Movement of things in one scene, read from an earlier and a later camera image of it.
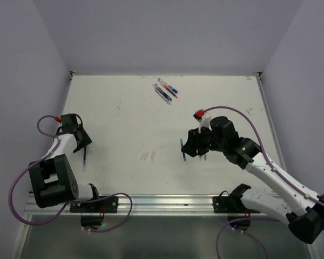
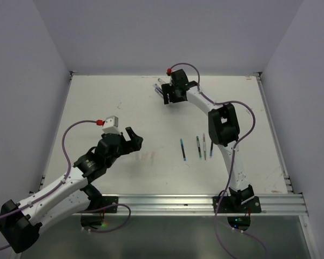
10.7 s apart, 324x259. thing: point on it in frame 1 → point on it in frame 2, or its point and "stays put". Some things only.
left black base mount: [93, 212] stays put
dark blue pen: [181, 144] stays put
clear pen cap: [143, 155] stays put
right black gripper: [194, 142] → [167, 88]
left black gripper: [86, 140] → [134, 144]
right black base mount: [233, 204] stays put
